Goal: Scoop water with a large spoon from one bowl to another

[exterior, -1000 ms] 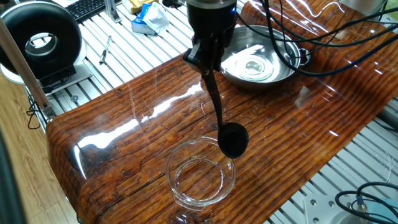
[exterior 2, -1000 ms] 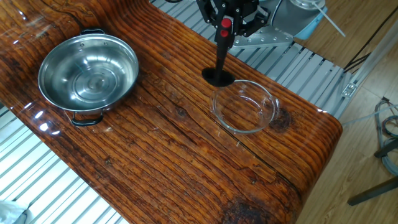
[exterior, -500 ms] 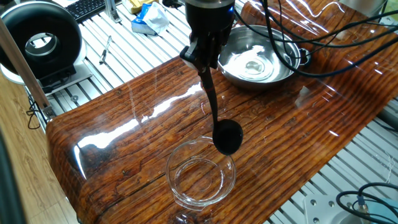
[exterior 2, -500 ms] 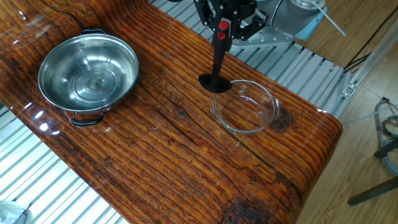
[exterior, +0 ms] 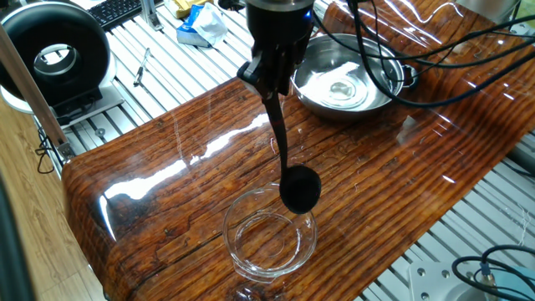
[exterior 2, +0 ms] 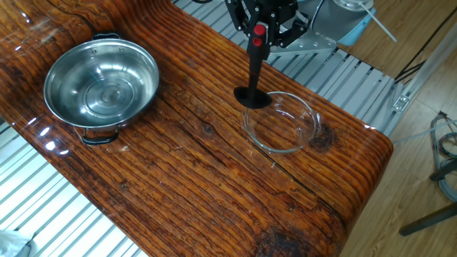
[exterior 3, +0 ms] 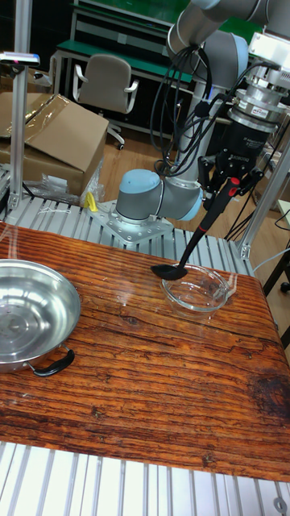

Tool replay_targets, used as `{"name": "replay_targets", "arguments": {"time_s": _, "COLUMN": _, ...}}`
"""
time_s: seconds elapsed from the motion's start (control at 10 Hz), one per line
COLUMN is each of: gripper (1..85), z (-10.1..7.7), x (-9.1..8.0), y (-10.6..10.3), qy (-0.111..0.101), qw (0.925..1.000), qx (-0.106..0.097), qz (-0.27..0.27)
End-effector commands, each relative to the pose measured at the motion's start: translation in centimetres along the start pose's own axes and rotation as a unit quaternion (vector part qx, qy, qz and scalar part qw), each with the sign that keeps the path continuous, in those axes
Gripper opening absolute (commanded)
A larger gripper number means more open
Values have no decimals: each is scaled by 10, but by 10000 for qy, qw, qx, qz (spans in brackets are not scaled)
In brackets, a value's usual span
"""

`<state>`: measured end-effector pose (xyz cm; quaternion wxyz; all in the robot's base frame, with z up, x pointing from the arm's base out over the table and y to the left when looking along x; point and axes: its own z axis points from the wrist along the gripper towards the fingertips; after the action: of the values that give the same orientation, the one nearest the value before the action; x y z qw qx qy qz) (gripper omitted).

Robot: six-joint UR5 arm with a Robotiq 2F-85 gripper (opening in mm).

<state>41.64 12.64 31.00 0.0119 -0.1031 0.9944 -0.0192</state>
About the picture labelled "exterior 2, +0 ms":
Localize clear glass bowl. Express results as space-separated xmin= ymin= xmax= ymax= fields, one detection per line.
xmin=241 ymin=91 xmax=322 ymax=154

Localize black floor cables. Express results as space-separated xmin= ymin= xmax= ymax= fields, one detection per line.
xmin=394 ymin=6 xmax=457 ymax=85

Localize grey coiled cable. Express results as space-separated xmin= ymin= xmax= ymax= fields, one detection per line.
xmin=430 ymin=111 xmax=457 ymax=203

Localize wood pattern table cover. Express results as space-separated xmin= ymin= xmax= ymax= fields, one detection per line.
xmin=0 ymin=0 xmax=393 ymax=257

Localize blue white crumpled package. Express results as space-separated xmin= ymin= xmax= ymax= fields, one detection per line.
xmin=0 ymin=229 xmax=35 ymax=257

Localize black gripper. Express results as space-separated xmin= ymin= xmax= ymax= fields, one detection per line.
xmin=224 ymin=0 xmax=310 ymax=49

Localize steel bowl black handles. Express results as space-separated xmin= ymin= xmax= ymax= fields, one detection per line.
xmin=43 ymin=32 xmax=161 ymax=146

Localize dark stand leg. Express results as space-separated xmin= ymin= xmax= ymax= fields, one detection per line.
xmin=429 ymin=158 xmax=457 ymax=182
xmin=398 ymin=202 xmax=457 ymax=237

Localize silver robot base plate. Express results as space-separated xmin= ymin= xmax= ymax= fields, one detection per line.
xmin=267 ymin=29 xmax=338 ymax=57

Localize metal corner bracket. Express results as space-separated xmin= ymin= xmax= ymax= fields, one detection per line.
xmin=392 ymin=94 xmax=411 ymax=114

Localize thin white tube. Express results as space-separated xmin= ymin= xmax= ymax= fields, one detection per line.
xmin=392 ymin=119 xmax=457 ymax=146

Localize black ladle red accents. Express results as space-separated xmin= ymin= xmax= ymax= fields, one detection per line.
xmin=233 ymin=24 xmax=273 ymax=110

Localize aluminium frame rail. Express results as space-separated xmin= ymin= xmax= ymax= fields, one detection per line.
xmin=391 ymin=21 xmax=457 ymax=114

